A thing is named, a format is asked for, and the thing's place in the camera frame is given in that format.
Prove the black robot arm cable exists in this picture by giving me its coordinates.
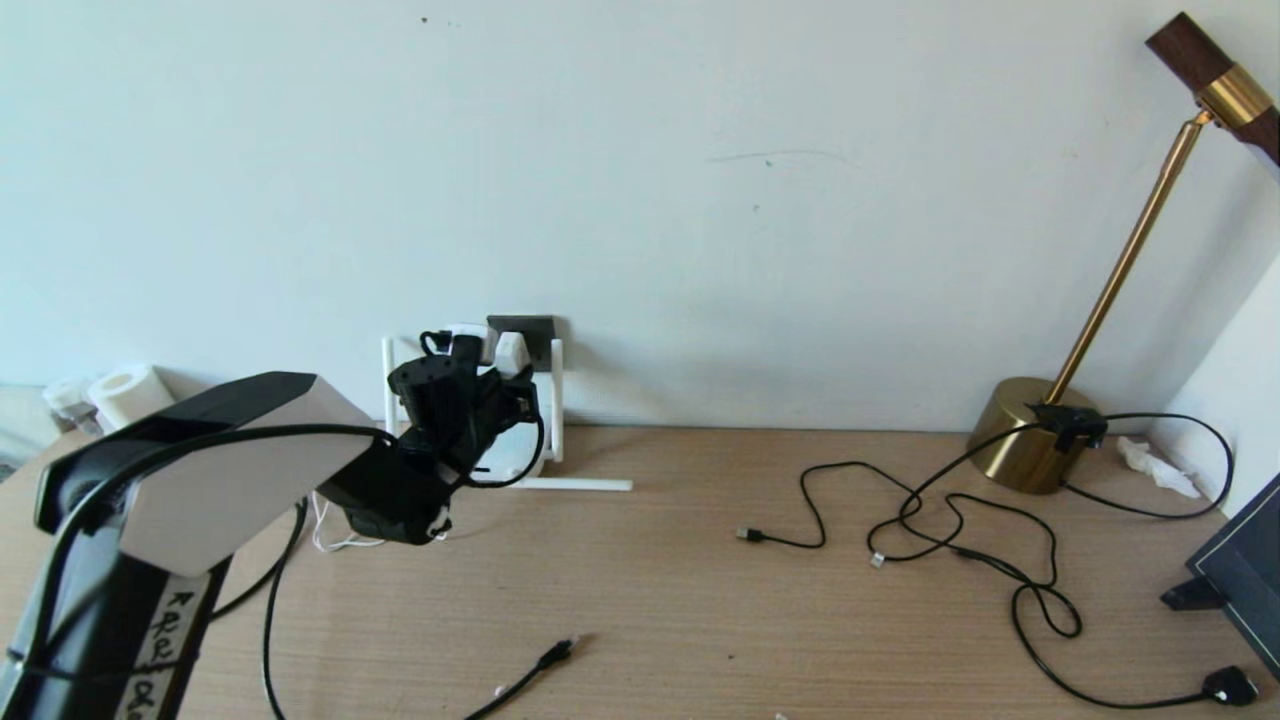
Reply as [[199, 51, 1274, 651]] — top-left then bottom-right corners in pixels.
[[15, 330, 546, 691]]

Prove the black USB cable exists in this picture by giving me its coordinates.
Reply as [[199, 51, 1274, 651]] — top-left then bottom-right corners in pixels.
[[736, 461, 1085, 639]]

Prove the white router with antennas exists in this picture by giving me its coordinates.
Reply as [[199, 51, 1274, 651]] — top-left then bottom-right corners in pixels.
[[382, 336, 634, 493]]

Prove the black stand clip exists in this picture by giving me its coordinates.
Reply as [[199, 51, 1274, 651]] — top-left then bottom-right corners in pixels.
[[1160, 578, 1228, 612]]

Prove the black ethernet cable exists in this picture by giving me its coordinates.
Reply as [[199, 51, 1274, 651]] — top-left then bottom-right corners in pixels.
[[205, 500, 581, 720]]

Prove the gold desk lamp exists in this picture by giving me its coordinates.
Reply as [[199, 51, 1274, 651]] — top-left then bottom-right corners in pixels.
[[966, 12, 1280, 495]]

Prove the white paper roll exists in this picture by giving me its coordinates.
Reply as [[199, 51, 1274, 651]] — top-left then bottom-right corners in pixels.
[[88, 365, 176, 431]]

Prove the black clip on lamp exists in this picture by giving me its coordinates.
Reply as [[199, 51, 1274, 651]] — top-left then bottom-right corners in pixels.
[[1025, 401, 1109, 452]]

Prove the crumpled white tissue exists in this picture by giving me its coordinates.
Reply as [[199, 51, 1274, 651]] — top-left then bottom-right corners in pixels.
[[1117, 436, 1201, 499]]

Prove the grey wall socket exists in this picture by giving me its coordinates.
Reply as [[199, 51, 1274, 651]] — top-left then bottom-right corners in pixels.
[[487, 315, 556, 371]]

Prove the white adapter cord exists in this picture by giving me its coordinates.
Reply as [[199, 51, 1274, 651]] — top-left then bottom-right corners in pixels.
[[312, 495, 391, 553]]

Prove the black lamp power cord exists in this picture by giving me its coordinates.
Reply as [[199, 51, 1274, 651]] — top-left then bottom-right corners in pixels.
[[867, 410, 1261, 709]]

